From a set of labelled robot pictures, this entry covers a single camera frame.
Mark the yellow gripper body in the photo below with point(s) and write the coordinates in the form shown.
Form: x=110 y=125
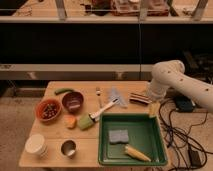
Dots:
x=153 y=109

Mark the striped brown white eraser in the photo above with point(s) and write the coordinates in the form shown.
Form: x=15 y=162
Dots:
x=139 y=98

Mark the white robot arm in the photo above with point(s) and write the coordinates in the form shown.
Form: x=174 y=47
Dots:
x=171 y=74

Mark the small metal cup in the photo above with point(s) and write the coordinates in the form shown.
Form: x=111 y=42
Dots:
x=68 y=148

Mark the black power adapter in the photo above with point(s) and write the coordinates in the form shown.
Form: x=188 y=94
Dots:
x=183 y=104

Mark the green plastic tray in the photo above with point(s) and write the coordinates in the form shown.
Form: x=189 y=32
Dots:
x=144 y=135

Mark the blue grey sponge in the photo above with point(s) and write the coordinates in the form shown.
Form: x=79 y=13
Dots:
x=118 y=136

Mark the silver metal fork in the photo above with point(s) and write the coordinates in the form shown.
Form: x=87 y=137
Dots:
x=98 y=93

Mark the green silicone brush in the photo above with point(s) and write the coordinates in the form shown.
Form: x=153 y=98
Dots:
x=87 y=120

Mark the dark red bowl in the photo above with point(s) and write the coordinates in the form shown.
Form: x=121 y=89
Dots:
x=73 y=101

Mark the orange carrot piece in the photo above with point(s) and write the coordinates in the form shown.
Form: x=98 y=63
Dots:
x=70 y=121

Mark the wooden table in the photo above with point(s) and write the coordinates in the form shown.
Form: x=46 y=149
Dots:
x=87 y=144

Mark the orange bowl with beans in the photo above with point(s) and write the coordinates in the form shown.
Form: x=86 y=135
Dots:
x=48 y=110

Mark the stack of white bowls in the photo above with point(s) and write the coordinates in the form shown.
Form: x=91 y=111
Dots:
x=36 y=145

